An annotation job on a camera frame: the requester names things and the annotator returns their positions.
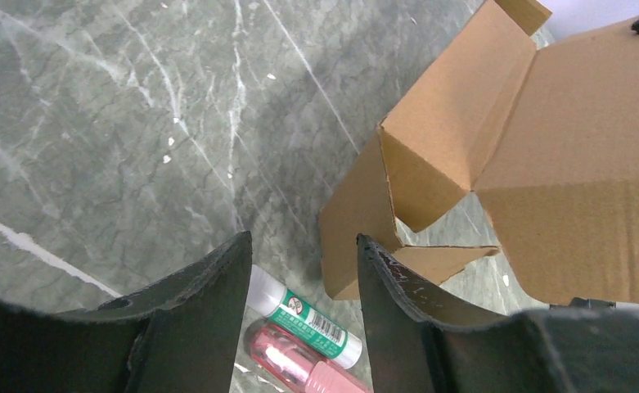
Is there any green white glue stick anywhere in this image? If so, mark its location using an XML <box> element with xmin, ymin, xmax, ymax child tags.
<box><xmin>246</xmin><ymin>264</ymin><xmax>362</xmax><ymax>369</ymax></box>

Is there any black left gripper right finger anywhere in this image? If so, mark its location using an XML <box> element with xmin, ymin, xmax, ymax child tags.
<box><xmin>357</xmin><ymin>234</ymin><xmax>639</xmax><ymax>392</ymax></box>

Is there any brown cardboard box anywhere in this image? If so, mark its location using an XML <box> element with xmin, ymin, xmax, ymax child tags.
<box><xmin>319</xmin><ymin>1</ymin><xmax>639</xmax><ymax>304</ymax></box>

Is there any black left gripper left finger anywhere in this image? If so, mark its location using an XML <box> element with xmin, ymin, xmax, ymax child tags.
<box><xmin>0</xmin><ymin>231</ymin><xmax>253</xmax><ymax>392</ymax></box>

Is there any pink marker pen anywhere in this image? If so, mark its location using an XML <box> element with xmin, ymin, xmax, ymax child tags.
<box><xmin>246</xmin><ymin>323</ymin><xmax>372</xmax><ymax>393</ymax></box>

